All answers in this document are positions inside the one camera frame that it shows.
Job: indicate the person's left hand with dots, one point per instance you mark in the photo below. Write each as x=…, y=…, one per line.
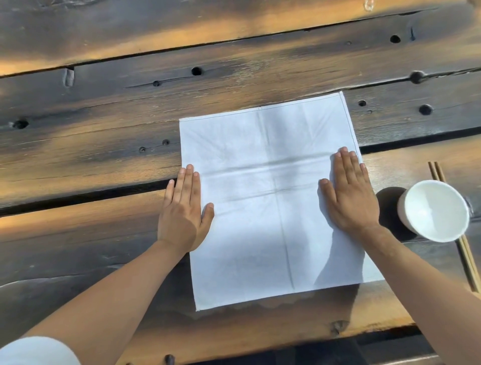
x=180, y=222

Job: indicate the person's right hand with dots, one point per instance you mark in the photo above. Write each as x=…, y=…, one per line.
x=351, y=199

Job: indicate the person's right little finger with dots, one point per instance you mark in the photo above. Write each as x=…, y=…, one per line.
x=365, y=178

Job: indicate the person's left thumb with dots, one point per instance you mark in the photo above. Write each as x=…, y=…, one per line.
x=208, y=220

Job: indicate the person's left little finger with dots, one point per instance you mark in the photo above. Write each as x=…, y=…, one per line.
x=170, y=193

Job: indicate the person's right middle finger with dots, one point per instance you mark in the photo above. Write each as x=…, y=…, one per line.
x=347, y=167

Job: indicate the person's left middle finger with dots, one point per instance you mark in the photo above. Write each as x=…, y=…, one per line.
x=186, y=184

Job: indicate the person's right thumb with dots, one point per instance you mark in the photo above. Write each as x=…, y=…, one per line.
x=327, y=193

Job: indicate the white cloth napkin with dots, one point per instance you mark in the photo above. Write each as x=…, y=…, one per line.
x=263, y=158

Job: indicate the person's right forearm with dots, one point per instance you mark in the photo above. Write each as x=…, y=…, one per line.
x=424, y=289

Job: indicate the person's left forearm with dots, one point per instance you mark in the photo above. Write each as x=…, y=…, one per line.
x=112, y=297

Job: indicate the white ceramic bowl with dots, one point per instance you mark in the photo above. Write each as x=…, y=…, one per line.
x=436, y=210

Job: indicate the wooden chopstick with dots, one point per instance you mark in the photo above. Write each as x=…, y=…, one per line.
x=468, y=265
x=472, y=259

